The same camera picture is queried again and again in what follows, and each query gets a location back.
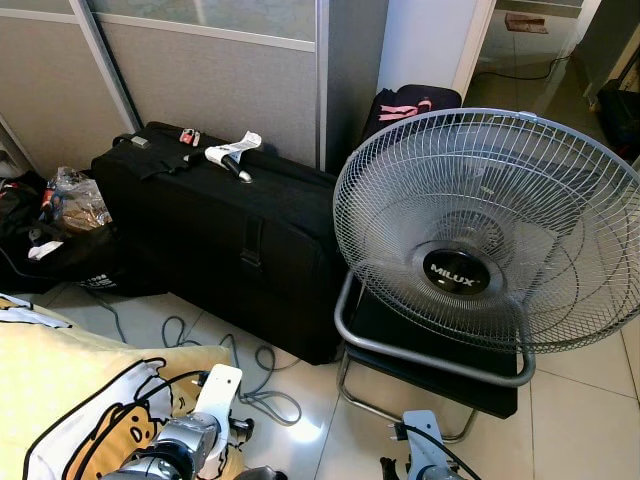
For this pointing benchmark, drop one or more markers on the yellow cartoon egg blanket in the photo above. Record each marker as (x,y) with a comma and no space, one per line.
(60,390)

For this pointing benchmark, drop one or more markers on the black fabric suitcase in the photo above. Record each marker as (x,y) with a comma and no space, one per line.
(220,240)

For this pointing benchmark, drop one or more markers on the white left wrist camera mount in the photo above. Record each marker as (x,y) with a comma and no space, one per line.
(220,390)

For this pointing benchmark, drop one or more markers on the small red padlock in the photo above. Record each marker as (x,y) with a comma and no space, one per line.
(188,135)

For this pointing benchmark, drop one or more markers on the black luggage bag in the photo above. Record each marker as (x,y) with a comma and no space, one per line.
(620,120)

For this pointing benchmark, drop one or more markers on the white paper luggage tag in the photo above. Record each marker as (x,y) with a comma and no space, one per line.
(228,152)

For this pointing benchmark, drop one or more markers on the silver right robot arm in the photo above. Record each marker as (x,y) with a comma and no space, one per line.
(440,473)

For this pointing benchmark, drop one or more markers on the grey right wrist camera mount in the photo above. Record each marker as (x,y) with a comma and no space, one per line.
(422,440)

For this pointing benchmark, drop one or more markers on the grey Milux floor fan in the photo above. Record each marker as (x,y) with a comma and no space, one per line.
(456,270)

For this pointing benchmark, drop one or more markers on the small brown mat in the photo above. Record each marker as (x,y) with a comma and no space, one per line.
(526,23)

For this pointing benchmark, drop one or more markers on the clear crumpled plastic bag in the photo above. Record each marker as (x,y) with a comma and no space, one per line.
(80,205)

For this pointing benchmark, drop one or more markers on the black low platform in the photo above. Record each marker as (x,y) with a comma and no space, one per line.
(440,375)

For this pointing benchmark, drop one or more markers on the black open floor bag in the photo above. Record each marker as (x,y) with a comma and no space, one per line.
(60,262)

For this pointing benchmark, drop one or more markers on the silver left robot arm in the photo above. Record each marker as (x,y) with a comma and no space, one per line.
(180,445)

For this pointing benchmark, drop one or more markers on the black bag with pink stripes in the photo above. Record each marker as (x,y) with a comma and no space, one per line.
(440,100)

